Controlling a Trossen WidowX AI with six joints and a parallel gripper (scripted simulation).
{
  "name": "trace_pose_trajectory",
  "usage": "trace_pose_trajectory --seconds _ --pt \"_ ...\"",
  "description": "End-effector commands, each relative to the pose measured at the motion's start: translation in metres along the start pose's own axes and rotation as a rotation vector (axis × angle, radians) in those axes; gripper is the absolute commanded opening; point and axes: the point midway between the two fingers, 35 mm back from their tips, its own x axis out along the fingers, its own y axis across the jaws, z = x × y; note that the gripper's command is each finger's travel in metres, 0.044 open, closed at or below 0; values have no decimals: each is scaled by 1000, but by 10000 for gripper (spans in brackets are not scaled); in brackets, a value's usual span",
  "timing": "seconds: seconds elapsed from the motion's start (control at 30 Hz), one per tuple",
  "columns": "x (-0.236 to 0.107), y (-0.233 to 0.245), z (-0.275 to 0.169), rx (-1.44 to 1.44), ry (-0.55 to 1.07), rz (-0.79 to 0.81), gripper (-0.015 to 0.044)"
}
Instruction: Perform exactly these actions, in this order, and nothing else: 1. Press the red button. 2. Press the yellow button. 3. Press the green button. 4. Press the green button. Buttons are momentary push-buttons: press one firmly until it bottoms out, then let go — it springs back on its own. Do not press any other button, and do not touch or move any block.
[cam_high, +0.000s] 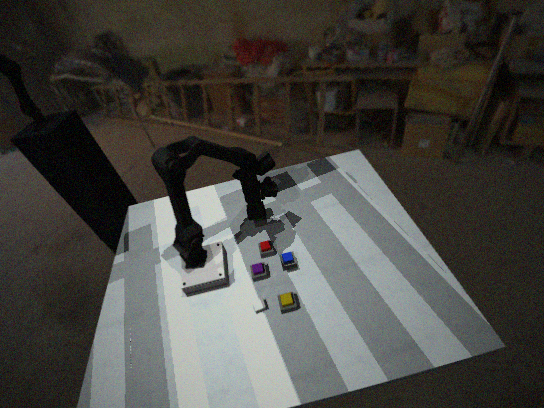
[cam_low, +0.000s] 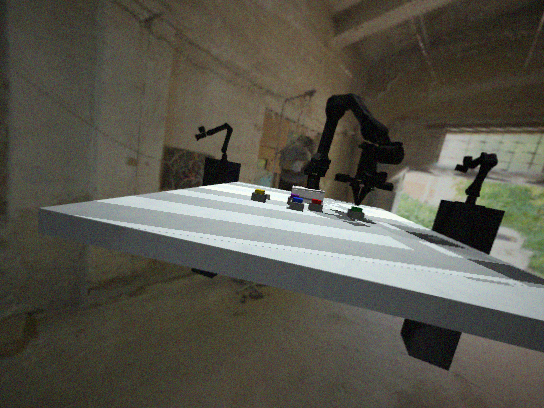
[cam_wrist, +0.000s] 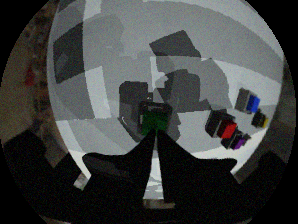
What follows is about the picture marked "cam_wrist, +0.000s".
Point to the red button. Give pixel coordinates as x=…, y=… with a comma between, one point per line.
x=221, y=125

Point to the blue button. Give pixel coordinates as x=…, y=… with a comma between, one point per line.
x=247, y=102

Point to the yellow button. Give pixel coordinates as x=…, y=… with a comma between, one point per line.
x=260, y=120

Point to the purple button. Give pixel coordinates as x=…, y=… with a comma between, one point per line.
x=235, y=141

